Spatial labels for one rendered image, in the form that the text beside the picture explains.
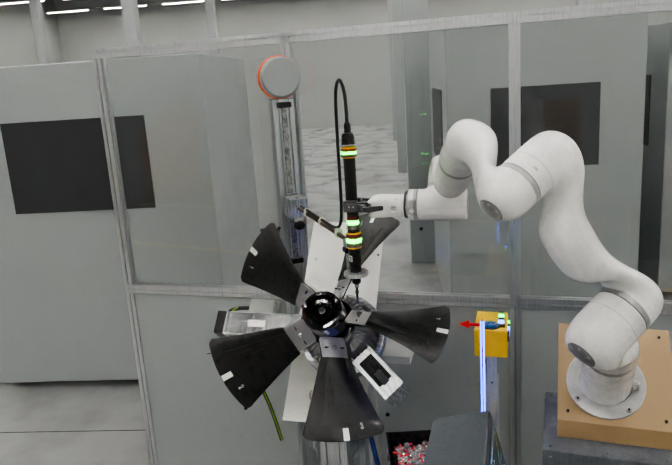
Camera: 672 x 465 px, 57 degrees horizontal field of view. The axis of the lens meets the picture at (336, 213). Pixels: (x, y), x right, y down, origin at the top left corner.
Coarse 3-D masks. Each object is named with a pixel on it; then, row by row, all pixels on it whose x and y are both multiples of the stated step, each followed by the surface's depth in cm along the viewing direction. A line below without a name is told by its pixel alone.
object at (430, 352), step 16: (368, 320) 176; (384, 320) 176; (400, 320) 176; (416, 320) 176; (432, 320) 176; (448, 320) 176; (400, 336) 170; (416, 336) 170; (432, 336) 170; (416, 352) 166; (432, 352) 166
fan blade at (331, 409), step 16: (320, 368) 171; (336, 368) 173; (352, 368) 177; (320, 384) 169; (336, 384) 171; (352, 384) 173; (320, 400) 167; (336, 400) 168; (352, 400) 170; (368, 400) 173; (320, 416) 165; (336, 416) 166; (352, 416) 168; (368, 416) 170; (304, 432) 162; (320, 432) 163; (336, 432) 164; (352, 432) 165; (368, 432) 167
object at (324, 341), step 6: (324, 342) 177; (330, 342) 178; (336, 342) 179; (342, 342) 181; (324, 348) 176; (330, 348) 177; (324, 354) 174; (330, 354) 176; (336, 354) 177; (342, 354) 178
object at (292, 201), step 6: (288, 198) 230; (294, 198) 230; (300, 198) 229; (306, 198) 229; (288, 204) 229; (294, 204) 228; (300, 204) 228; (306, 204) 229; (288, 210) 230; (294, 210) 228; (288, 216) 231; (294, 216) 228; (300, 216) 229
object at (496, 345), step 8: (480, 312) 207; (488, 312) 206; (496, 312) 206; (504, 312) 206; (480, 320) 200; (488, 320) 200; (496, 320) 200; (504, 320) 199; (488, 328) 193; (496, 328) 193; (504, 328) 193; (488, 336) 193; (496, 336) 192; (504, 336) 191; (488, 344) 193; (496, 344) 193; (504, 344) 192; (480, 352) 195; (488, 352) 194; (496, 352) 193; (504, 352) 193
